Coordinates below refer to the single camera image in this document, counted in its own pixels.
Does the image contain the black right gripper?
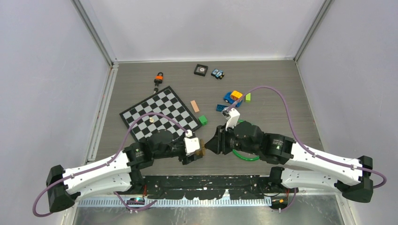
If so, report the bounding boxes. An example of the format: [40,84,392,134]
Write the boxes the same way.
[204,122,259,155]

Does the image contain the green cable lock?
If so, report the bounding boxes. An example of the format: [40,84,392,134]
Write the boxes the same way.
[231,119,260,162]

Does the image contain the brass padlock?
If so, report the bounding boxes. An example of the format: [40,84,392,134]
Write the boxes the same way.
[195,139,206,157]

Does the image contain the orange black padlock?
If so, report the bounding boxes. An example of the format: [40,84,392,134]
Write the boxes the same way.
[154,72,163,87]

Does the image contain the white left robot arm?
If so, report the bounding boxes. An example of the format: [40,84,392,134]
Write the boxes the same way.
[46,130,202,213]

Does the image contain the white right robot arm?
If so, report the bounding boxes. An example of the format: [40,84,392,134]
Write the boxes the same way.
[205,121,374,203]

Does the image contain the blue toy brick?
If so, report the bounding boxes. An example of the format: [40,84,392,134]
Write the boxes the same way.
[216,104,228,112]

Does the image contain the lime green block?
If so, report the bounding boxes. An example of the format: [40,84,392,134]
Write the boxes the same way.
[245,93,251,103]

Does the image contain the black white chessboard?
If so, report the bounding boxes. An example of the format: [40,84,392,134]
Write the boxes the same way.
[119,86,202,145]

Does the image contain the blue yellow toy car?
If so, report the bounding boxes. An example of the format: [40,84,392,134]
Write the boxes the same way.
[223,90,243,105]

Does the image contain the green toy brick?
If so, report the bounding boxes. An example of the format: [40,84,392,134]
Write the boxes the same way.
[198,115,208,126]

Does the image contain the small wooden block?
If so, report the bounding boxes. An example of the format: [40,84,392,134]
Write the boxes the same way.
[190,100,200,113]

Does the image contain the blue owl toy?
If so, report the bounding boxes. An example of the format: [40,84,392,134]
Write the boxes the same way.
[211,68,225,80]

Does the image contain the black square box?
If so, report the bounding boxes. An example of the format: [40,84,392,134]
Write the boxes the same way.
[194,64,208,76]

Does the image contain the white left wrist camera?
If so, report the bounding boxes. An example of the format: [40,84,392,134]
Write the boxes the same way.
[184,130,201,156]

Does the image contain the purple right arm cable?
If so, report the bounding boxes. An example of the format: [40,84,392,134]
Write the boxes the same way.
[227,86,387,189]

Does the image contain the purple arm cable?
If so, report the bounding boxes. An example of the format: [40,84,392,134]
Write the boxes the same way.
[32,112,190,218]
[227,86,387,189]

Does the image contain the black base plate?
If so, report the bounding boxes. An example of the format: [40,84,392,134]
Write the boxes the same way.
[118,175,298,200]

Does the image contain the aluminium frame rail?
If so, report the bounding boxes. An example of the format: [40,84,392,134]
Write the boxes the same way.
[84,62,119,164]

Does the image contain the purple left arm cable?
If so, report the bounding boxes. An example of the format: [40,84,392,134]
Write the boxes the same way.
[32,112,190,218]

